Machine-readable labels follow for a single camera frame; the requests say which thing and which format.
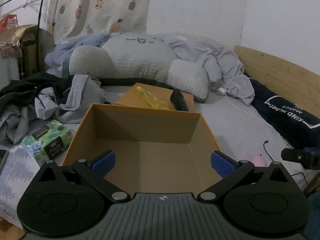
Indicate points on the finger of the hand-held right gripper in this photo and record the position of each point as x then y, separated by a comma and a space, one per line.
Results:
292, 155

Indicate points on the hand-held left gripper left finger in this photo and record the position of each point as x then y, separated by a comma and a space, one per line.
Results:
103, 161

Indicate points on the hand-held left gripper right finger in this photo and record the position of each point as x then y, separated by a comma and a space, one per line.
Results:
220, 162

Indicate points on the pink computer mouse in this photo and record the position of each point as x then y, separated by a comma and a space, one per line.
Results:
258, 160

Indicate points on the brown cardboard box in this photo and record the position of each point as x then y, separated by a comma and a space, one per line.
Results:
155, 160

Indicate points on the green floral tissue pack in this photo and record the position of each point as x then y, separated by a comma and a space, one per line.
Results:
47, 140

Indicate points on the brown cardboard box lid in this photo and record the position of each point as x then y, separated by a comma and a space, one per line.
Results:
130, 97

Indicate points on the black and blue device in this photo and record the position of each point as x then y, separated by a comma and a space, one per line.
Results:
180, 101

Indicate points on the navy printed pillow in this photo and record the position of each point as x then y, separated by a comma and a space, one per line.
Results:
280, 115

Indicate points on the grey crumpled clothes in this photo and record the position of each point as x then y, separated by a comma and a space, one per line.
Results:
75, 95

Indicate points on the wooden headboard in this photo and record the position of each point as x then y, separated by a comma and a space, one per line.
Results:
275, 72

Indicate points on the blue-grey quilt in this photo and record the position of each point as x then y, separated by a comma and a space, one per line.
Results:
210, 60

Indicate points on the black crumpled clothes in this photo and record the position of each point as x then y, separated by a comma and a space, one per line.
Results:
22, 87

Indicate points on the grey backrest cushion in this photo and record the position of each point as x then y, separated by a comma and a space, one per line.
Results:
140, 57

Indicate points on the pineapple print curtain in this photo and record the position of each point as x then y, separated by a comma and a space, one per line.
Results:
100, 7

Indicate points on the black metal clothes rack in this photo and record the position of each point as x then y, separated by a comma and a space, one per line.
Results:
41, 7

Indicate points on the red bag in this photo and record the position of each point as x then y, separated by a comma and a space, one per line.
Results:
8, 22

